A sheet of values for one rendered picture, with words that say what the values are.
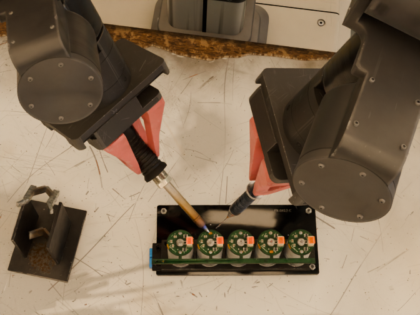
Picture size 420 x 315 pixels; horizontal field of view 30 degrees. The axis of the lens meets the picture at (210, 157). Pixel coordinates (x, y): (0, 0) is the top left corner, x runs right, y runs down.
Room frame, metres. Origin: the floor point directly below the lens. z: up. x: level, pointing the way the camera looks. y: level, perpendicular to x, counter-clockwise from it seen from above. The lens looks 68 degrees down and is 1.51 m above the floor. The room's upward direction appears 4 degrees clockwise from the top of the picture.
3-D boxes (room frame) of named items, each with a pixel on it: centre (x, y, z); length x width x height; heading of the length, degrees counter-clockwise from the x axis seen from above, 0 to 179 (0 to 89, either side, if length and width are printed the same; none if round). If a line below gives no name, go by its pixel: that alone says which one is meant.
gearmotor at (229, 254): (0.20, -0.03, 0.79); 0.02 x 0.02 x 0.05
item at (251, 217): (0.22, -0.03, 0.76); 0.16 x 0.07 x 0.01; 94
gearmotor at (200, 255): (0.20, -0.01, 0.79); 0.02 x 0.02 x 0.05
